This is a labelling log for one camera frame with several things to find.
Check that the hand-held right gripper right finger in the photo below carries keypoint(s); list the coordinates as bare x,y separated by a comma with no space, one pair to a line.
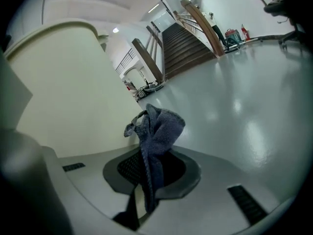
189,175

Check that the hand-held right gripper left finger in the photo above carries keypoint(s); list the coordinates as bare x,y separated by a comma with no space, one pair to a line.
122,166

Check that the blue-grey cloth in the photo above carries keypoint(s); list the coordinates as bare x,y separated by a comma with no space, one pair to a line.
156,133

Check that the cream trash bin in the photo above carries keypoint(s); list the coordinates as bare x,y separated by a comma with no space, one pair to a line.
66,89

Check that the grey wheeled floor machine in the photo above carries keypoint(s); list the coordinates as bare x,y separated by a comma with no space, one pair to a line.
149,88

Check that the white round column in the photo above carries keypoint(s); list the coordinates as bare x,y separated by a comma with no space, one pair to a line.
134,77

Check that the black balcony railing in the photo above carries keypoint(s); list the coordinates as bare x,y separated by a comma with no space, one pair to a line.
126,61

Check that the wooden stair handrail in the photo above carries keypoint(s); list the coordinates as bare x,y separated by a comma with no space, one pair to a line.
204,24
149,57

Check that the brown staircase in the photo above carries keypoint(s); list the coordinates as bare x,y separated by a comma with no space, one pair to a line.
185,50

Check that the red vacuum cleaner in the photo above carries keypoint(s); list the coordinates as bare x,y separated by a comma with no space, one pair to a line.
231,35

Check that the red fire extinguisher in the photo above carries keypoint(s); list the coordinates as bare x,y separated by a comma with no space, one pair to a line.
245,33

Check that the black office chair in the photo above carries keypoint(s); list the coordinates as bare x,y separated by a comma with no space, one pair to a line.
283,11

